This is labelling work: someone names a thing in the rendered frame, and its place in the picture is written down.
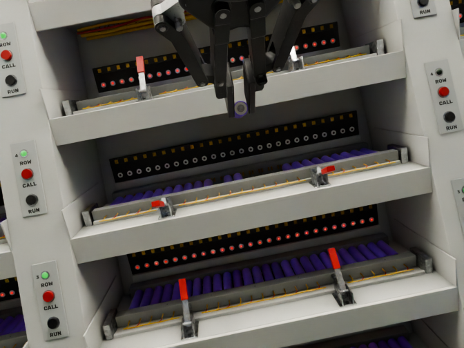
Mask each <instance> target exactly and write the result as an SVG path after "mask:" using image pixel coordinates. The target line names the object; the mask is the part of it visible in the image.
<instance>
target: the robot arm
mask: <svg viewBox="0 0 464 348"><path fill-rule="evenodd" d="M280 1H281V0H151V10H152V14H153V23H154V28H155V30H156V31H157V32H158V33H160V34H161V35H162V36H163V37H165V38H166V39H168V40H169V41H170V42H171V43H172V44H173V46H174V47H175V49H176V51H177V53H178V54H179V56H180V57H181V59H182V61H183V62H184V65H185V66H186V68H187V69H188V71H189V72H190V74H191V76H192V78H193V79H194V81H195V83H196V84H197V86H199V87H204V86H207V85H208V83H212V84H213V85H214V89H215V95H216V97H217V98H218V99H222V98H224V99H225V102H226V109H227V113H228V116H229V118H230V117H235V103H234V85H233V79H232V76H231V70H230V66H229V63H228V62H227V55H228V44H229V36H230V30H232V29H235V28H239V27H246V31H247V37H248V44H249V56H250V58H246V59H243V60H242V61H243V76H244V95H245V99H246V103H247V106H248V111H249V114H250V113H255V92H257V91H260V90H263V88H264V85H265V84H266V83H267V82H268V80H267V75H266V73H267V72H269V71H270V70H272V71H273V72H275V73H277V72H280V71H281V70H283V68H284V66H285V64H286V62H287V60H288V58H289V55H290V53H291V50H292V48H293V45H294V43H295V42H296V39H297V37H298V34H299V32H300V29H301V27H302V25H303V23H304V21H305V18H306V16H307V15H308V14H309V13H310V12H311V10H312V9H313V8H314V7H315V6H316V4H317V3H318V2H319V1H320V0H283V2H282V6H281V9H280V12H279V15H278V18H277V21H276V23H275V27H274V29H273V33H272V35H271V40H270V42H269V46H268V48H267V52H265V36H266V21H265V18H266V17H267V16H268V14H269V13H270V12H271V11H272V10H273V9H274V8H275V7H276V6H277V5H278V4H279V2H280ZM184 11H187V12H188V13H190V14H191V15H193V16H194V17H195V18H197V19H199V20H200V21H201V22H202V23H204V24H206V25H207V26H208V27H209V32H210V51H211V58H210V62H211V64H205V63H204V60H203V58H202V56H201V54H200V52H199V50H198V48H197V46H196V44H195V42H194V40H193V38H192V36H191V33H190V31H189V29H188V27H187V25H186V23H185V22H186V19H185V16H184Z"/></svg>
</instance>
